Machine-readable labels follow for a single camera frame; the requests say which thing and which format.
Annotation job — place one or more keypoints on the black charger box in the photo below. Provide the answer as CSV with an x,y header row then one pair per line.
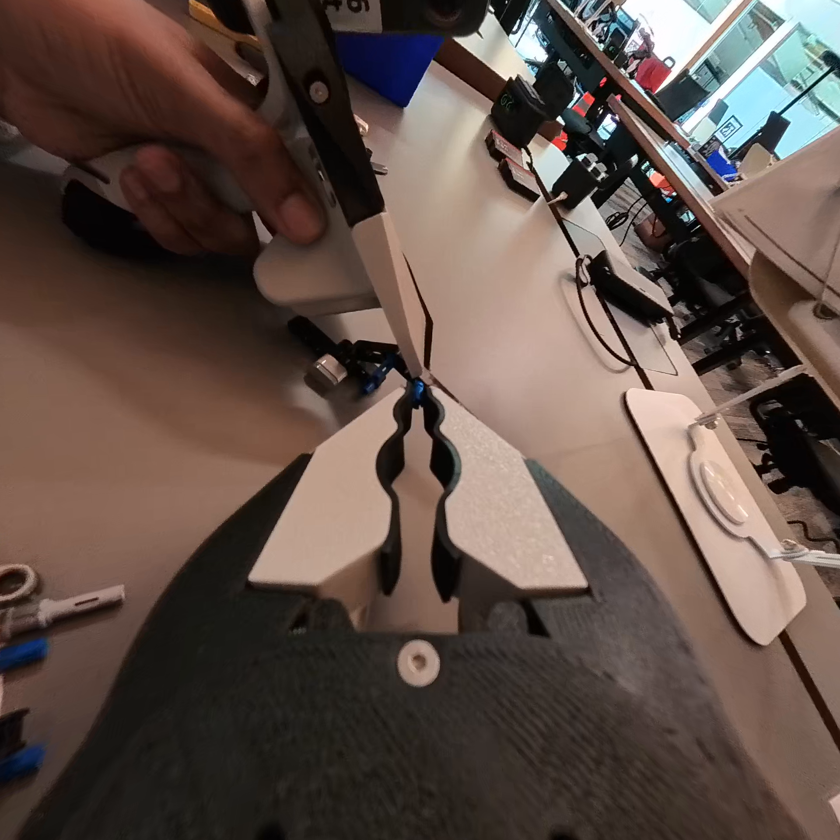
x,y
554,88

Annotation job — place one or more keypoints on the wooden background desk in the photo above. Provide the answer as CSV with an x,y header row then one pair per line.
x,y
590,39

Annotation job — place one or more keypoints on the blue storage bin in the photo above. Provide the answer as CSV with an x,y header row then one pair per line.
x,y
387,65

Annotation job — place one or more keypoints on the black charger dock green display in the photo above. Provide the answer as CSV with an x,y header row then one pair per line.
x,y
518,111

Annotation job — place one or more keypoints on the black power adapter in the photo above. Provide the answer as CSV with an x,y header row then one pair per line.
x,y
630,289

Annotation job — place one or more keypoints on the blue lego pin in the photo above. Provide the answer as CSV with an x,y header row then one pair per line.
x,y
23,763
23,654
416,394

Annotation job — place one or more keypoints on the black lego assembly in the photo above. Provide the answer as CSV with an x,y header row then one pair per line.
x,y
367,351

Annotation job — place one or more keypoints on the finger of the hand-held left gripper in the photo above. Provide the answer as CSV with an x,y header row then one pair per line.
x,y
387,275

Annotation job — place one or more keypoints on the white lamp stand base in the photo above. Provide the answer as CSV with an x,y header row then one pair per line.
x,y
689,538

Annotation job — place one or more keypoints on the black camera battery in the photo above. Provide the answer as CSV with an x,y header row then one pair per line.
x,y
520,178
505,145

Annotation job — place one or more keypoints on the black battery charger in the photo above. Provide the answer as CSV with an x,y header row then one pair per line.
x,y
577,184

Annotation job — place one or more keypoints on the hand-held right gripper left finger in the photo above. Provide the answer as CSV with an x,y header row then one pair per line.
x,y
328,512

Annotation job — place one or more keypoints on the person's left hand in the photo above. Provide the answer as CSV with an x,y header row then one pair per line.
x,y
131,79

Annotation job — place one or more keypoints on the white monitor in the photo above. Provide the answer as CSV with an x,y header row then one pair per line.
x,y
787,262

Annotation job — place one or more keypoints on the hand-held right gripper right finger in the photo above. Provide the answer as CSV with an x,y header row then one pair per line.
x,y
512,518

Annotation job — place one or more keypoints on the red bag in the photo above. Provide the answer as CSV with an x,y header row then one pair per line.
x,y
653,72

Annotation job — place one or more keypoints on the black office chair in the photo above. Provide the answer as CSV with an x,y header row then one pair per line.
x,y
709,295
794,446

